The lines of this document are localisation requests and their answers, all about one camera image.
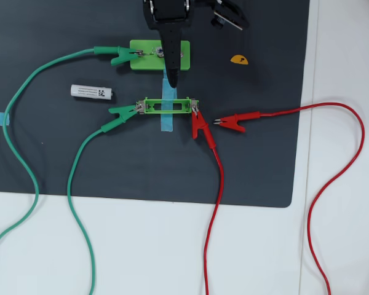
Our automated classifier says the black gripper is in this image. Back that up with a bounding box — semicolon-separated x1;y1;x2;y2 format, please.
143;0;192;89

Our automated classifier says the red alligator clip lead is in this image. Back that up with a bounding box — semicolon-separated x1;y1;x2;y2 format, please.
213;102;366;295
204;103;225;295

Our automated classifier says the white AA battery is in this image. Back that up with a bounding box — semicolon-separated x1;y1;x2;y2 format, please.
70;84;113;101

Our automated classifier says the green bulb holder board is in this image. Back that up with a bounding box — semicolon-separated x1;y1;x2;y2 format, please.
129;39;191;71

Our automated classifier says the green battery holder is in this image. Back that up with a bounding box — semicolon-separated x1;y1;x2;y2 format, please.
136;96;200;116

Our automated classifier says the green alligator clip lead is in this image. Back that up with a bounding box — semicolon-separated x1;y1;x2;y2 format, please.
0;45;144;248
66;103;145;295

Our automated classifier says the short blue tape strip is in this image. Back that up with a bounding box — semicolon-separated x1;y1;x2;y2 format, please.
161;76;177;132

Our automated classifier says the dark grey work mat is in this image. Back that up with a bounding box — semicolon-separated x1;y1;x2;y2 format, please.
0;0;311;208

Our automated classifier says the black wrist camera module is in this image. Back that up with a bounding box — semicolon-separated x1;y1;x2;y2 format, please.
201;0;250;31

